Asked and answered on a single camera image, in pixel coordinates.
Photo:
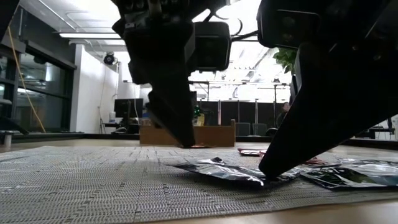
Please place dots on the yellow lemon tea packet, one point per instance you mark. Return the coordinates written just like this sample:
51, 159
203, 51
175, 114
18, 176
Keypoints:
201, 119

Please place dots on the black round ceiling fixture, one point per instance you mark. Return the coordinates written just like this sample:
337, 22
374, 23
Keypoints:
109, 59

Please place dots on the person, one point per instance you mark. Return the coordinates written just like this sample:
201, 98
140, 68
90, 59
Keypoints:
284, 112

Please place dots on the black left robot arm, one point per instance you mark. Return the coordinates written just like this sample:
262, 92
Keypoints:
7, 15

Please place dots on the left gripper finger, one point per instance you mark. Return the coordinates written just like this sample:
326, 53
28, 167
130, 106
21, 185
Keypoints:
174, 118

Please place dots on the dark tea packet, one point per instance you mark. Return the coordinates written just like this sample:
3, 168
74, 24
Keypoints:
217, 171
348, 175

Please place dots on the silver cylinder post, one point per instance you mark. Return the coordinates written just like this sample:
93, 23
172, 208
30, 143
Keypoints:
7, 140

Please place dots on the grey woven table mat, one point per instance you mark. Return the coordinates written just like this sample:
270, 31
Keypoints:
77, 186

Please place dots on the black desktop monitor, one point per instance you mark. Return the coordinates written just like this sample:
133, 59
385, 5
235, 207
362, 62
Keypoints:
129, 108

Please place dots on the ceiling light strip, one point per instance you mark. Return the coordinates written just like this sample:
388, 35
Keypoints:
90, 35

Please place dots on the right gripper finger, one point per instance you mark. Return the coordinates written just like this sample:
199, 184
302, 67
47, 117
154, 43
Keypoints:
326, 118

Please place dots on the green potted plant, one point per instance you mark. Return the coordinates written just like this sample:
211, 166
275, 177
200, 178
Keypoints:
284, 59

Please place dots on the wooden three-compartment organizer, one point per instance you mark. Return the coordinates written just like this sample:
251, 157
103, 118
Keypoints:
217, 137

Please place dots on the white container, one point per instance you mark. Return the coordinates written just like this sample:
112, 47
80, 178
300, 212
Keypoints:
112, 117

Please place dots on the black partition panel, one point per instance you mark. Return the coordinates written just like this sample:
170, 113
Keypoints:
212, 112
247, 112
266, 112
229, 112

